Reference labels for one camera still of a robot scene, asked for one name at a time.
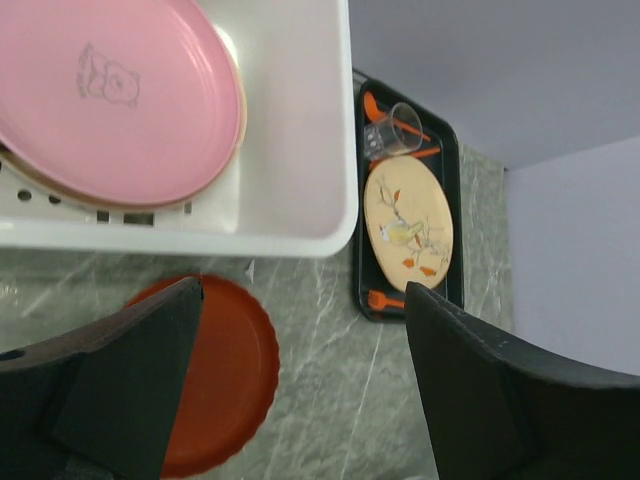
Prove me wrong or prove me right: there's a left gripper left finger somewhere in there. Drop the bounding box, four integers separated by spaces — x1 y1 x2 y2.
1 277 204 479

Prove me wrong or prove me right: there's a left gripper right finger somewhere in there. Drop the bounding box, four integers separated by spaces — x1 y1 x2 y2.
405 283 639 479

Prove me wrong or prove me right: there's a pink plastic plate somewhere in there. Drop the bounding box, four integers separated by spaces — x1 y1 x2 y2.
1 1 246 209

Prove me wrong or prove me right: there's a cream green leaf plate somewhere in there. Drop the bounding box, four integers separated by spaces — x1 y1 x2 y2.
1 25 248 212

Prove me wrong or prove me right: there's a white plastic bin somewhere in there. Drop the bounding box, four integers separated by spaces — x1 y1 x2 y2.
1 1 359 257

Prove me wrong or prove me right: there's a red fluted plate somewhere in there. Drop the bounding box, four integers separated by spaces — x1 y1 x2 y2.
123 273 281 478

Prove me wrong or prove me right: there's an orange plastic fork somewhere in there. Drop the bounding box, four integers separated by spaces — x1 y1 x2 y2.
367 290 404 311

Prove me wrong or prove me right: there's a beige bird pattern plate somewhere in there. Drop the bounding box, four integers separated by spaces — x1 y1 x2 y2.
363 155 454 292

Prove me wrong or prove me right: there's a black serving tray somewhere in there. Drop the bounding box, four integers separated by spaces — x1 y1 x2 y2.
352 79 464 322

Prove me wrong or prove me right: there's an orange plastic knife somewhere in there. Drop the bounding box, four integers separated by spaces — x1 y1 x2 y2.
368 147 441 171

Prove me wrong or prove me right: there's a clear drinking glass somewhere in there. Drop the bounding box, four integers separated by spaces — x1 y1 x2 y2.
363 102 424 161

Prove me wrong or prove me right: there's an orange plastic spoon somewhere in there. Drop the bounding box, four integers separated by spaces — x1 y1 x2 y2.
364 91 431 141

